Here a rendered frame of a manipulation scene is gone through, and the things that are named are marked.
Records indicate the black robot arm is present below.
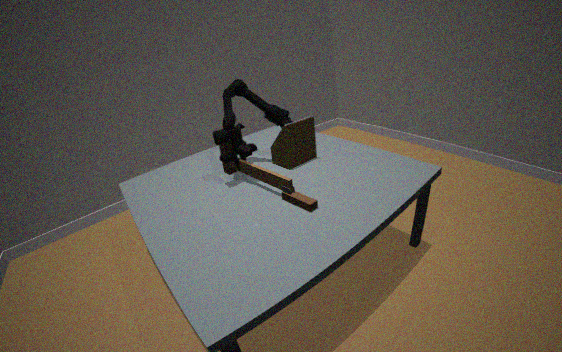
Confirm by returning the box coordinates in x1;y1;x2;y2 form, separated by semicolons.
212;79;292;157

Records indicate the long brown wooden rail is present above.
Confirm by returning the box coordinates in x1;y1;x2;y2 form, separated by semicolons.
230;158;293;193

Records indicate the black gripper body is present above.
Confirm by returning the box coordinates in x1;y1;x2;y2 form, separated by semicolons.
219;138;244;163

